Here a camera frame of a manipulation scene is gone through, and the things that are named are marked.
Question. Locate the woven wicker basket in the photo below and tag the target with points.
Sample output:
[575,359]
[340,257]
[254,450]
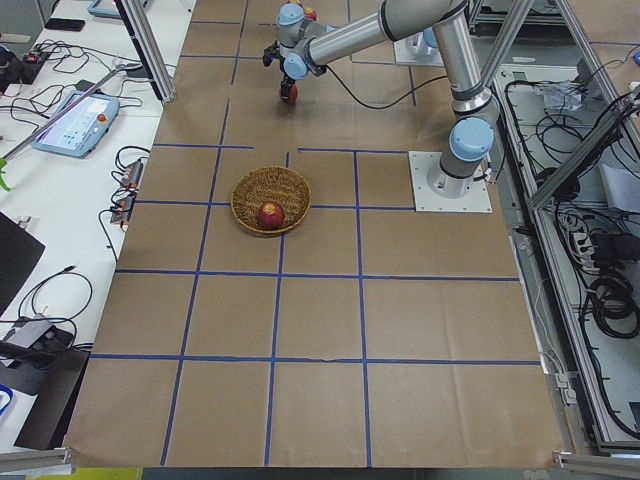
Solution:
[276,185]

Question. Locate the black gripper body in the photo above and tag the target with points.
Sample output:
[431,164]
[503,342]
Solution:
[287,82]

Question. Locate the aluminium frame post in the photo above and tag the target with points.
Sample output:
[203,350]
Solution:
[145,44]

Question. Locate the black smartphone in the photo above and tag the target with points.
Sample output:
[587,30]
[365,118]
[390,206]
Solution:
[64,24]

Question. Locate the teach pendant tablet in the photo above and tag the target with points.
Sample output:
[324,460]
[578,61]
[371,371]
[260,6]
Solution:
[79,131]

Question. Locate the black laptop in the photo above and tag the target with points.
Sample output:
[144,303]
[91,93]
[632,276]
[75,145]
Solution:
[20,253]

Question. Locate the long reach grabber tool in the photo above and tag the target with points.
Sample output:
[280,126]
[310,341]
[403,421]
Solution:
[57,116]

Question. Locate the red apple in basket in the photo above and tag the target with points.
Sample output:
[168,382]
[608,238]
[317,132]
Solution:
[271,215]

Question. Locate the red yellow apple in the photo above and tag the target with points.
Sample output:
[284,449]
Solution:
[289,94]

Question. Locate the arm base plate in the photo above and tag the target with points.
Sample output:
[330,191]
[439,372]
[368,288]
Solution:
[404,55]
[435,191]

